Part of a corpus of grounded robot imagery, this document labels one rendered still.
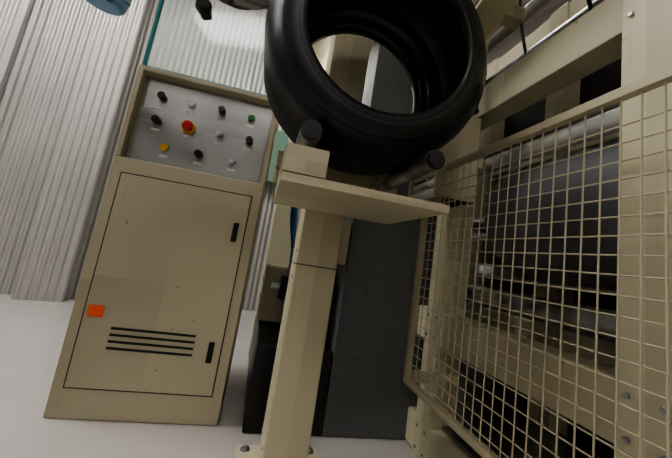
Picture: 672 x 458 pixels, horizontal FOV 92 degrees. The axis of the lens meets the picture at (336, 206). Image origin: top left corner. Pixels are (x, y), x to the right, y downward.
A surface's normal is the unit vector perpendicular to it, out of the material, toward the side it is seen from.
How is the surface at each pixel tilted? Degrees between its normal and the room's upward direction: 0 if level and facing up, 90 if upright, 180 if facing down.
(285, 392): 90
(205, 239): 90
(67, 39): 90
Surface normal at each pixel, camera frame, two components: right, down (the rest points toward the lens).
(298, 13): 0.04, -0.13
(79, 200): 0.47, -0.07
